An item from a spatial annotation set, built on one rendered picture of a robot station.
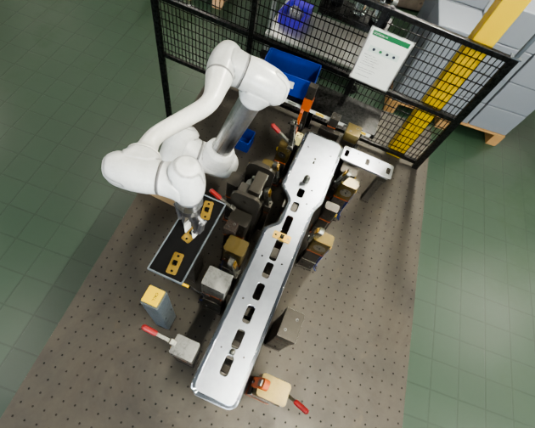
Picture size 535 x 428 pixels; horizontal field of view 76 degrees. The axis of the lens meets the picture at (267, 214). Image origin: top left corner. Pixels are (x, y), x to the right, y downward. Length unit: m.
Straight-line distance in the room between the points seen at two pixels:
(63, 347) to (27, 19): 3.37
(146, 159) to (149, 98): 2.42
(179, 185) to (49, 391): 1.13
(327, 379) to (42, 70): 3.38
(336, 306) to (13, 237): 2.19
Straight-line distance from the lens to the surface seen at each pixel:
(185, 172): 0.94
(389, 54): 2.00
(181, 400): 1.70
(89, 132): 3.25
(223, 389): 1.40
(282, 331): 1.41
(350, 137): 1.95
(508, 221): 3.80
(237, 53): 1.38
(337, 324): 1.83
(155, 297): 1.28
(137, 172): 1.01
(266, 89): 1.37
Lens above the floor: 2.39
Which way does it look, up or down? 61 degrees down
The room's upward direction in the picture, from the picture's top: 19 degrees clockwise
